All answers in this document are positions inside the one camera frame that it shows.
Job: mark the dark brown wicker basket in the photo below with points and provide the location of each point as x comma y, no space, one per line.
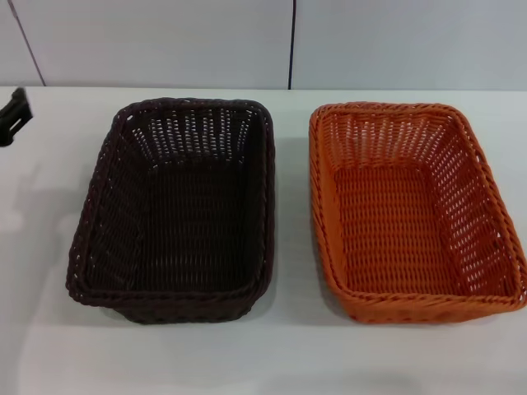
181,230

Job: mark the orange wicker basket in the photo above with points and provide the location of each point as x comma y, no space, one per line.
391,230

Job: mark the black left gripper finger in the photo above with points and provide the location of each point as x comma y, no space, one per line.
16,119

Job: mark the dark vertical wall strip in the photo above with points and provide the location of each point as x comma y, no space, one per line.
292,41

